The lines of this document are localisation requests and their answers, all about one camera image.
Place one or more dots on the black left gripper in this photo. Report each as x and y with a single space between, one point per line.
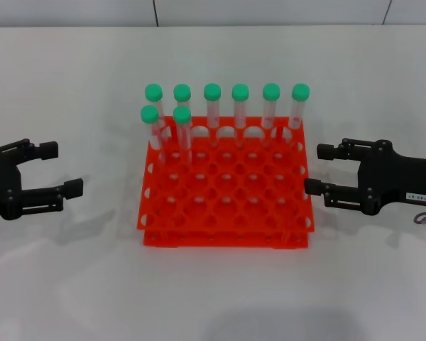
1 184

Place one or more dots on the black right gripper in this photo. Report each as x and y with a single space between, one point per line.
401 177

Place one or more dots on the green-capped clear test tube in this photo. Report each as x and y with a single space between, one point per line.
182 92
300 92
212 91
240 92
182 114
149 113
271 91
153 91

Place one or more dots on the orange test tube rack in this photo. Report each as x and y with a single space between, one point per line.
227 199

